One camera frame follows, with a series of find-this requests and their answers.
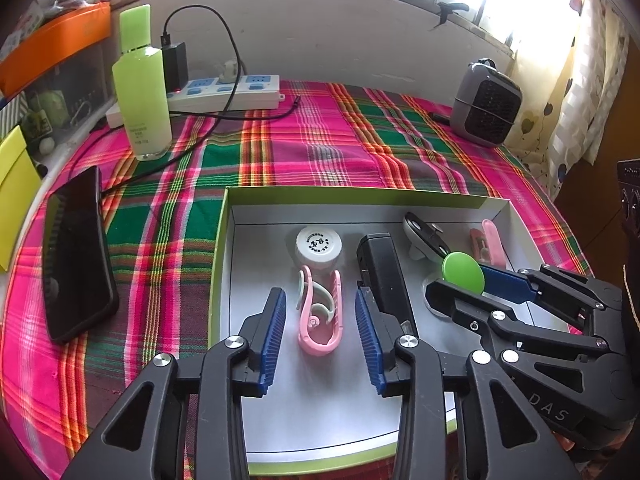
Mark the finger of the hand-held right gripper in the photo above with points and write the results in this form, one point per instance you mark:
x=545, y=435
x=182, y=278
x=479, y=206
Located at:
x=505, y=280
x=450, y=300

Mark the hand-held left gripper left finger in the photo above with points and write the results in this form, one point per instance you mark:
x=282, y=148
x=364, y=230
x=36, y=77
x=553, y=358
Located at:
x=272, y=340

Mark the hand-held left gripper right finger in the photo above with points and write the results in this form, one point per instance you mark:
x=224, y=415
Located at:
x=370, y=340

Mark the green mushroom suction hook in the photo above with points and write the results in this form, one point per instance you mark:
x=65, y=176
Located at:
x=462, y=272

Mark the pink clip with white jaws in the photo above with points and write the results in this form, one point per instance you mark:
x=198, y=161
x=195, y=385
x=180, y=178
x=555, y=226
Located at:
x=320, y=347

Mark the black flashlight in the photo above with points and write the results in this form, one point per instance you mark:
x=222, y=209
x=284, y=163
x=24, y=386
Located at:
x=385, y=270

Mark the black white small device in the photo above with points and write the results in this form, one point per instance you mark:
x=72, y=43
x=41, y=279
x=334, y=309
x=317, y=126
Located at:
x=417, y=232

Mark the green cardboard box tray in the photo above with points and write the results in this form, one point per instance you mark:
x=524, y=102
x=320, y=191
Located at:
x=310, y=410

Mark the white bottle cap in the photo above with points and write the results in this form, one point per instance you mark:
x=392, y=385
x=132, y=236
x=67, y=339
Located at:
x=317, y=247

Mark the grey space heater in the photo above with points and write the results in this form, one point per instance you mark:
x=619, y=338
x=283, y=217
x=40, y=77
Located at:
x=485, y=105

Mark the heart patterned curtain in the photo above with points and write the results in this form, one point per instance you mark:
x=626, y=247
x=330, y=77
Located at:
x=585, y=85

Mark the black smartphone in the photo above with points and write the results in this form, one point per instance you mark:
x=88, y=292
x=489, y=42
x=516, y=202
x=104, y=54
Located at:
x=75, y=260

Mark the white power strip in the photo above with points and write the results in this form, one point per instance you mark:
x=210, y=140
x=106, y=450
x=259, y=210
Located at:
x=250, y=90

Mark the white plug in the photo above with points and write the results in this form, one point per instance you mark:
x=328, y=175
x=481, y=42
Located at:
x=230, y=72

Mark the green lotion bottle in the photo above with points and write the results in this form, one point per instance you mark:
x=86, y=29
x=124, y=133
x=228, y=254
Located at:
x=142, y=100

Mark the black windowsill clip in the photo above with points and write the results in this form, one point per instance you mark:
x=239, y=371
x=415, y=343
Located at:
x=450, y=10

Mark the black charger adapter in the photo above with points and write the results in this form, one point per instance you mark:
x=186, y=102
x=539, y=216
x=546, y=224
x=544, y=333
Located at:
x=175, y=67

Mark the yellow cardboard box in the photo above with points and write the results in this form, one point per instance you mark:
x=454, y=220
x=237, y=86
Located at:
x=15, y=195

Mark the small white ball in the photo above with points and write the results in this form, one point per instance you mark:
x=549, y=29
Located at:
x=46, y=145

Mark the clear storage box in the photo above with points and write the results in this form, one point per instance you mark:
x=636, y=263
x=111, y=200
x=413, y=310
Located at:
x=60, y=85

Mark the grey zigzag striped box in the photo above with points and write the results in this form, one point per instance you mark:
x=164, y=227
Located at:
x=12, y=115

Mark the orange plastic lid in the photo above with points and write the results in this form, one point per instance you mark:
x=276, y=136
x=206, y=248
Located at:
x=55, y=40

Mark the stack of paper cards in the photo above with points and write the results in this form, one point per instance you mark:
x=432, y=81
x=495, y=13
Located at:
x=27, y=22

